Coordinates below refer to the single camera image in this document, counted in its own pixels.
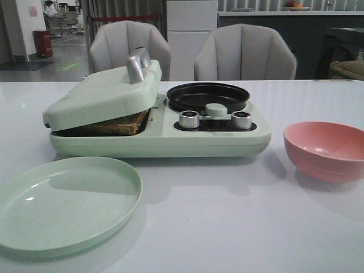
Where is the bread slice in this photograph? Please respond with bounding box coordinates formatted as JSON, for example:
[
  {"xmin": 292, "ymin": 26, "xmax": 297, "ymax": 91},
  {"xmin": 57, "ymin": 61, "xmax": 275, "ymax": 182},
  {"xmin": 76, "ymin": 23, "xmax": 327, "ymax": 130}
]
[{"xmin": 53, "ymin": 110, "xmax": 150, "ymax": 137}]

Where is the green breakfast maker lid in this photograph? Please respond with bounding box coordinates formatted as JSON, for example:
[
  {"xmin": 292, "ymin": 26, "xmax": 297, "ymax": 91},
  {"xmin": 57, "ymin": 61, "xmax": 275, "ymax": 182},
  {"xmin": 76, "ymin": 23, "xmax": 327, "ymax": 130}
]
[{"xmin": 43, "ymin": 60, "xmax": 162, "ymax": 131}]

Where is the pink plastic bowl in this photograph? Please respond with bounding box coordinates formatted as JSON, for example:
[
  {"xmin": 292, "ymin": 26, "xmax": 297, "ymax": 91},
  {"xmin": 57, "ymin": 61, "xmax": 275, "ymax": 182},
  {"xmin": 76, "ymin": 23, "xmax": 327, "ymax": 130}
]
[{"xmin": 283, "ymin": 121, "xmax": 363, "ymax": 183}]

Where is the green breakfast maker base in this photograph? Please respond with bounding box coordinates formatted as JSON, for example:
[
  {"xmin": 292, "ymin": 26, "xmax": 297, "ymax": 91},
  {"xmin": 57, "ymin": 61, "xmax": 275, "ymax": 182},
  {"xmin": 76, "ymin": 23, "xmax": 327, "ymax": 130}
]
[{"xmin": 50, "ymin": 94, "xmax": 271, "ymax": 158}]

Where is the left silver control knob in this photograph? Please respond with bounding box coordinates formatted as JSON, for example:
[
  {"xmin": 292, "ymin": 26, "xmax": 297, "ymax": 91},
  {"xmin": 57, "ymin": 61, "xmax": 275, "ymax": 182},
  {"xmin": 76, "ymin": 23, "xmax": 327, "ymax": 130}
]
[{"xmin": 178, "ymin": 110, "xmax": 200, "ymax": 129}]

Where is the silver control knob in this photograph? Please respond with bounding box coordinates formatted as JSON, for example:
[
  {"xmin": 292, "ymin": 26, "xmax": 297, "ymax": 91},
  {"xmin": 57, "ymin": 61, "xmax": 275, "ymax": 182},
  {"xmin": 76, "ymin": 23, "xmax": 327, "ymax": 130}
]
[
  {"xmin": 178, "ymin": 110, "xmax": 200, "ymax": 129},
  {"xmin": 230, "ymin": 111, "xmax": 252, "ymax": 130}
]

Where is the black round frying pan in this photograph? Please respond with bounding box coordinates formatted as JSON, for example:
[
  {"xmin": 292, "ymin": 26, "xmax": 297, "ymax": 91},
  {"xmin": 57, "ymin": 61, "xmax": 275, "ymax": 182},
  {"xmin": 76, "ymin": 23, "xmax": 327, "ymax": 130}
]
[{"xmin": 167, "ymin": 82, "xmax": 250, "ymax": 114}]

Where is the right silver control knob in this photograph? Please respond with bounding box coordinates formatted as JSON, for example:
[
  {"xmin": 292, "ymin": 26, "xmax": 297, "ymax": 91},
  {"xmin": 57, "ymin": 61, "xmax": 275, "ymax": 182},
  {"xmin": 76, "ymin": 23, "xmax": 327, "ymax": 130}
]
[{"xmin": 230, "ymin": 111, "xmax": 252, "ymax": 130}]

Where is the right grey upholstered chair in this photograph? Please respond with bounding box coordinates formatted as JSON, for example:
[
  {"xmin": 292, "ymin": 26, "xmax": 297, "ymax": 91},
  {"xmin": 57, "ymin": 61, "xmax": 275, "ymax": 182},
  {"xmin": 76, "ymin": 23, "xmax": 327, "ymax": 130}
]
[{"xmin": 194, "ymin": 24, "xmax": 297, "ymax": 81}]

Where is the grey upholstered chair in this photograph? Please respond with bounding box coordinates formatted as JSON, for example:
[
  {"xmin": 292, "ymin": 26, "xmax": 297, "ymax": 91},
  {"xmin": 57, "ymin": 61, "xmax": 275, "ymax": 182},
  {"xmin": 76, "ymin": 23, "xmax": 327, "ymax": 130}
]
[
  {"xmin": 194, "ymin": 24, "xmax": 297, "ymax": 81},
  {"xmin": 89, "ymin": 20, "xmax": 171, "ymax": 81}
]

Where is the white cabinet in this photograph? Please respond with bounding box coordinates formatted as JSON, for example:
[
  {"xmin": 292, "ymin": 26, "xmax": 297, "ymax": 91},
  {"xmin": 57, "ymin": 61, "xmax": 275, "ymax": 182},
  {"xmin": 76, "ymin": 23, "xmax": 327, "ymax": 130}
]
[{"xmin": 166, "ymin": 1, "xmax": 218, "ymax": 81}]

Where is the left grey upholstered chair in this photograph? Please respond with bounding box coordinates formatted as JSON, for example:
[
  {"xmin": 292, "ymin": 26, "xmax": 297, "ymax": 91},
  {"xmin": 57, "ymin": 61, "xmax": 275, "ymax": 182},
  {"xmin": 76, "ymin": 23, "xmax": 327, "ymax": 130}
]
[{"xmin": 89, "ymin": 20, "xmax": 171, "ymax": 81}]

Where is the light green plate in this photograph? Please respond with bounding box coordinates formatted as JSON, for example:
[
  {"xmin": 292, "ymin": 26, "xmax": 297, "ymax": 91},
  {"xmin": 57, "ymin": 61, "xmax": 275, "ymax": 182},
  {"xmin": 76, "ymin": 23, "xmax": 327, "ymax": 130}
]
[{"xmin": 1, "ymin": 156, "xmax": 143, "ymax": 258}]

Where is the grey counter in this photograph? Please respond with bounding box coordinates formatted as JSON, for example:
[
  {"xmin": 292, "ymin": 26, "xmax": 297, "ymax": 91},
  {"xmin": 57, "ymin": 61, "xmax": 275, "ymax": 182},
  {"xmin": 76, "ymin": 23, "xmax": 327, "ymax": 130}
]
[{"xmin": 218, "ymin": 11, "xmax": 363, "ymax": 80}]

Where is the red bin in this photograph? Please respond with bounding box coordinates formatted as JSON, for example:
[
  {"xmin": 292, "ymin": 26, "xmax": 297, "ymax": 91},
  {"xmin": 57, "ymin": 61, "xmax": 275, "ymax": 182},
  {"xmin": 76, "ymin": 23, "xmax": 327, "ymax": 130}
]
[{"xmin": 33, "ymin": 30, "xmax": 53, "ymax": 58}]

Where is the plate of fruit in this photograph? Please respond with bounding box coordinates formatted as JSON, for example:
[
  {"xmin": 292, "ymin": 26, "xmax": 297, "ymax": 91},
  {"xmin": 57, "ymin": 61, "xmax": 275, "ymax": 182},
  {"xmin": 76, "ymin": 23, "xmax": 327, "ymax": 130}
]
[{"xmin": 282, "ymin": 0, "xmax": 310, "ymax": 11}]

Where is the beige cushion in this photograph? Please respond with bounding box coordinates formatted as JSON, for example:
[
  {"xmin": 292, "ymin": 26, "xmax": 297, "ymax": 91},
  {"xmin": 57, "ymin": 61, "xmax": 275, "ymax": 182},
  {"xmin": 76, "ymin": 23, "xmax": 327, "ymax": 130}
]
[{"xmin": 330, "ymin": 60, "xmax": 363, "ymax": 81}]

